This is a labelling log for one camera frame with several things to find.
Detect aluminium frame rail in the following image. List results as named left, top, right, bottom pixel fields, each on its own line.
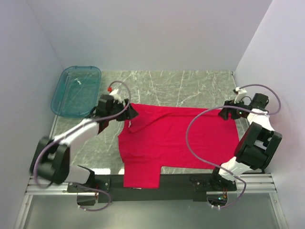
left=13, top=114, right=72, bottom=229

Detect teal transparent plastic bin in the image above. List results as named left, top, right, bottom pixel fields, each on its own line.
left=51, top=66, right=102, bottom=118

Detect red t shirt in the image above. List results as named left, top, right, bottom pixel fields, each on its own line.
left=118, top=104, right=239, bottom=188

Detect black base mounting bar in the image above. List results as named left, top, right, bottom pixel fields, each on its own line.
left=66, top=174, right=238, bottom=206

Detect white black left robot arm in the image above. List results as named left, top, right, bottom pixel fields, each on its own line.
left=30, top=94, right=138, bottom=192

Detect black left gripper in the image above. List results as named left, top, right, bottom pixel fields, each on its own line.
left=108, top=98, right=139, bottom=121

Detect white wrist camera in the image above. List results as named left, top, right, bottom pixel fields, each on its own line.
left=234, top=87, right=247, bottom=104
left=107, top=87, right=122, bottom=103

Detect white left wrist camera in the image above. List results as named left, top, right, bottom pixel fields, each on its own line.
left=107, top=87, right=122, bottom=103

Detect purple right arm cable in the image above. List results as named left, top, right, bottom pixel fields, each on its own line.
left=185, top=83, right=282, bottom=208

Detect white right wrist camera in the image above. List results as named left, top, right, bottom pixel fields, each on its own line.
left=234, top=87, right=247, bottom=104

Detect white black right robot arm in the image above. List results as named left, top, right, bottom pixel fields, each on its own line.
left=209, top=94, right=283, bottom=191

